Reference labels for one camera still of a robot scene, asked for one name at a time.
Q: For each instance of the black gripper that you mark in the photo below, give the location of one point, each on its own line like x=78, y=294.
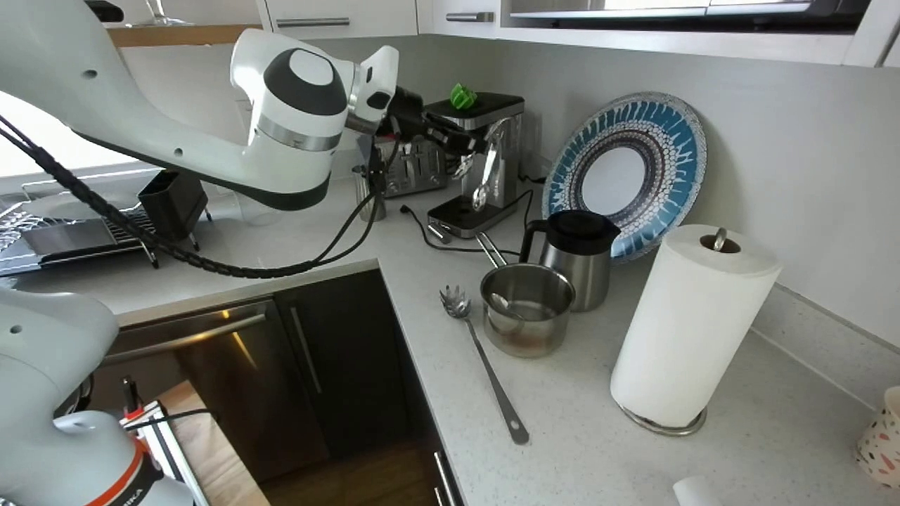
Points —
x=404, y=114

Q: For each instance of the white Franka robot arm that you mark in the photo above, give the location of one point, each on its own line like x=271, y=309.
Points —
x=141, y=114

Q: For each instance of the stainless steel pot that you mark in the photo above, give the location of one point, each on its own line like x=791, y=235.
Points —
x=525, y=314

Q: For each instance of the small green plastic object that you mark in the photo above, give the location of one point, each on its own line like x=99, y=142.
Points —
x=463, y=96

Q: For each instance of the black and steel coffee machine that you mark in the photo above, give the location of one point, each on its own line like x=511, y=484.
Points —
x=497, y=114

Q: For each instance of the dark kitchen base cabinet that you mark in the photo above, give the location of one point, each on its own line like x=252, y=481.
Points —
x=347, y=375

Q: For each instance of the steel slotted pasta server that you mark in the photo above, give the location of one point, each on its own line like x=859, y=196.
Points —
x=482, y=360

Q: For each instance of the steel carafe with black lid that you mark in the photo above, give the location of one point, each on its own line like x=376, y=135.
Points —
x=580, y=269

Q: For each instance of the blue and white patterned plate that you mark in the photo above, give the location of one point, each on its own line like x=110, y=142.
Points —
x=656, y=142

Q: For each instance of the wooden side table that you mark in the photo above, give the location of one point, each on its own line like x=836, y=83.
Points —
x=216, y=460

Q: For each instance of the white paper towel roll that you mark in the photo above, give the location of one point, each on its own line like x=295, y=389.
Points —
x=691, y=326

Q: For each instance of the steel paper towel holder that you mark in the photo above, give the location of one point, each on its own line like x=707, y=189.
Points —
x=722, y=241

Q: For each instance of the silver built-in microwave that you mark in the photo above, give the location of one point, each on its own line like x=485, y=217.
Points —
x=693, y=17

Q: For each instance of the white cup with red dots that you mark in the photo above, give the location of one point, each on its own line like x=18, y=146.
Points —
x=882, y=440

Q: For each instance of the white wall cabinet door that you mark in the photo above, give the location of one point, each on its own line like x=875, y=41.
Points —
x=461, y=9
x=340, y=13

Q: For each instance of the wooden wall shelf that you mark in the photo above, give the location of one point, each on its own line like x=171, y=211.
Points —
x=185, y=34

